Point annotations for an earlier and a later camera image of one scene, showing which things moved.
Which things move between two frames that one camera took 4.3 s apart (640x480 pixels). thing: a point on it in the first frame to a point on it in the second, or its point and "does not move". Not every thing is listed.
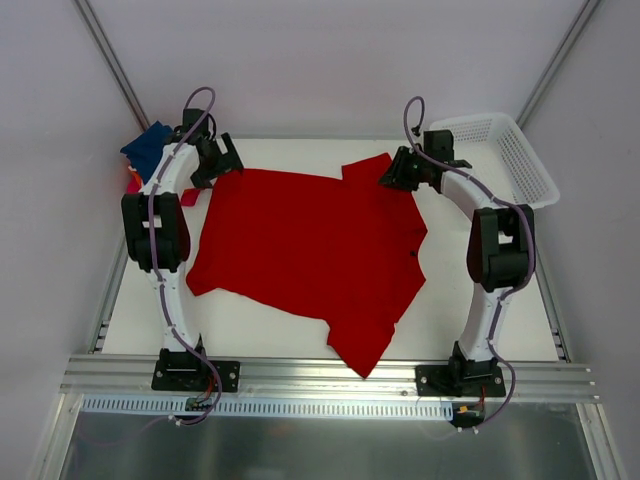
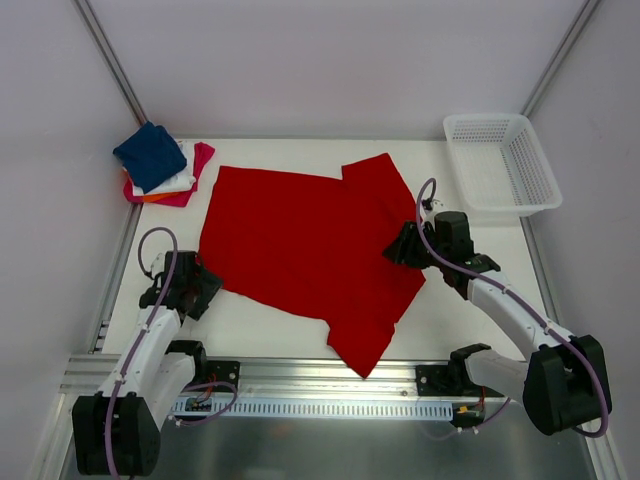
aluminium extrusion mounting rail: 131,376 does not move
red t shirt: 336,249 does not move
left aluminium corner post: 90,18 does not move
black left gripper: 215,160 to 201,291
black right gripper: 401,171 to 413,245
